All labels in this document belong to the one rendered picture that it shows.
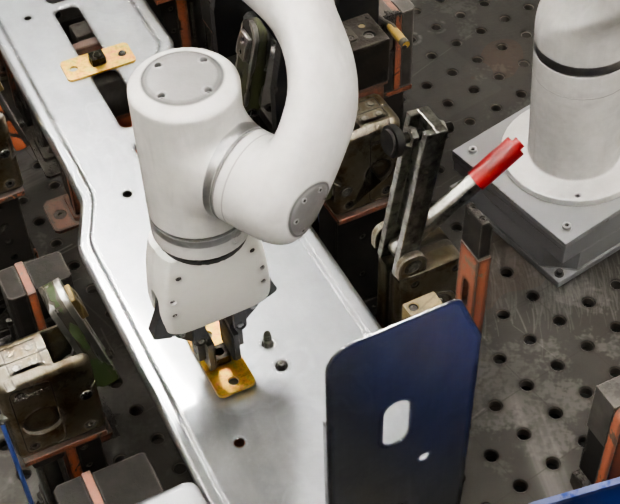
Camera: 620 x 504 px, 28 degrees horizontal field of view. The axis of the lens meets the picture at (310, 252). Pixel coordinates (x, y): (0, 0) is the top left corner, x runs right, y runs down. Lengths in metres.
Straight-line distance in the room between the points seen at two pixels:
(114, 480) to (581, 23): 0.73
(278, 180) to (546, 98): 0.72
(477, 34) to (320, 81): 1.13
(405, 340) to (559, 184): 0.87
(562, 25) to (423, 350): 0.74
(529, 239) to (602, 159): 0.14
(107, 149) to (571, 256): 0.60
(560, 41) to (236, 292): 0.58
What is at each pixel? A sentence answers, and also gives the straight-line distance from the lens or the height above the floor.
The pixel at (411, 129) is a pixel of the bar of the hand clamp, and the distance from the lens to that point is 1.08.
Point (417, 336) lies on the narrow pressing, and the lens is 0.79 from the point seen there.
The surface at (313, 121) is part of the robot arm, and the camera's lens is 0.89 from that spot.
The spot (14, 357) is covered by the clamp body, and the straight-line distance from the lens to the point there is 1.17.
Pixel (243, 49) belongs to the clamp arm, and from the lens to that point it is 1.38.
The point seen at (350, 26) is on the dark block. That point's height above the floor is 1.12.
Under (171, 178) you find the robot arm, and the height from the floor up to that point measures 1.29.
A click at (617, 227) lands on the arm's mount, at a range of 1.66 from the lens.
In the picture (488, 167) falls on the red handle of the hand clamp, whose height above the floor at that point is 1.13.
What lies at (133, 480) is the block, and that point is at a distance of 1.15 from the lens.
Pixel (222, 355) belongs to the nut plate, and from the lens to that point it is 1.17.
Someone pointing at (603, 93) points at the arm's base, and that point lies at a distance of 1.55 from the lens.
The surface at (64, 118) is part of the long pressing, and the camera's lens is 1.44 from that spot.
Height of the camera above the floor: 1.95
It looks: 48 degrees down
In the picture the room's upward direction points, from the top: 2 degrees counter-clockwise
